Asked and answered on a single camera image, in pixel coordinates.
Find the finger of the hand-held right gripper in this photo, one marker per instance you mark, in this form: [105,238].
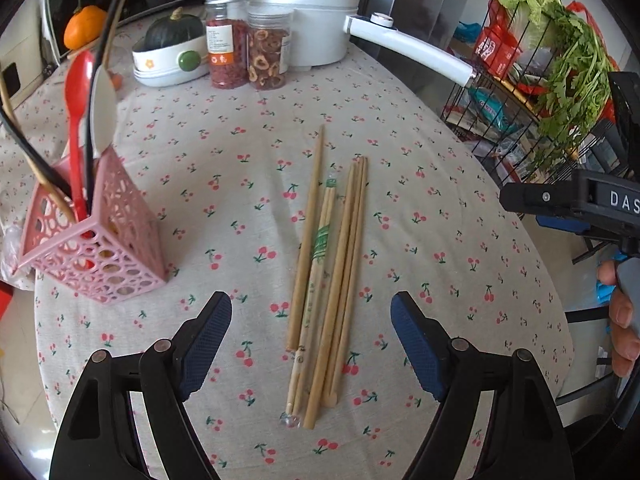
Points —
[535,197]

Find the dark green squash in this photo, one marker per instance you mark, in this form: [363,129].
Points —
[175,32]

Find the bamboo chopsticks pair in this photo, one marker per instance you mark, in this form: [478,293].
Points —
[317,245]

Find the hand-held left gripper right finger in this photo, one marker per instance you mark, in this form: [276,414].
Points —
[417,345]

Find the white bowl with green knob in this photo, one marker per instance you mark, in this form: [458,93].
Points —
[160,67]

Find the grey refrigerator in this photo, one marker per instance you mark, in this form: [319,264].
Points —
[425,10]

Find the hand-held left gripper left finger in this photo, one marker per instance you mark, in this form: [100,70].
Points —
[205,345]

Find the pink perforated utensil holder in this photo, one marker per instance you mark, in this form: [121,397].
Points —
[120,240]

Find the small orange pumpkin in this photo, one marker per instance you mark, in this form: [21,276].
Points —
[82,27]

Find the white plastic spoon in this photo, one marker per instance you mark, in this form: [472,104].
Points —
[105,110]

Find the pile of snack packets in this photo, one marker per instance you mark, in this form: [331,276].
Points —
[487,105]

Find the bunch of green herbs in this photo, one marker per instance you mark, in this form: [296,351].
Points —
[570,80]

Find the cherry print tablecloth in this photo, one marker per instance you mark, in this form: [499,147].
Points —
[225,210]

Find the white electric cooking pot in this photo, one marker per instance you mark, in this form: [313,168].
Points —
[310,20]

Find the red snack packet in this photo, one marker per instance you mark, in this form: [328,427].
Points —
[495,47]

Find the red plastic spoon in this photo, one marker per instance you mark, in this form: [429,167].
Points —
[79,80]

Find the blue plastic bag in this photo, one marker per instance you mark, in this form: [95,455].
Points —
[466,31]

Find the plastic jar of dried rings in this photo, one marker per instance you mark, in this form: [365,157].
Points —
[267,60]

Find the person's right hand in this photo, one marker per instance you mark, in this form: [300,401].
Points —
[622,325]

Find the plastic jar of red berries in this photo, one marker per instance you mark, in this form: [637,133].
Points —
[227,60]

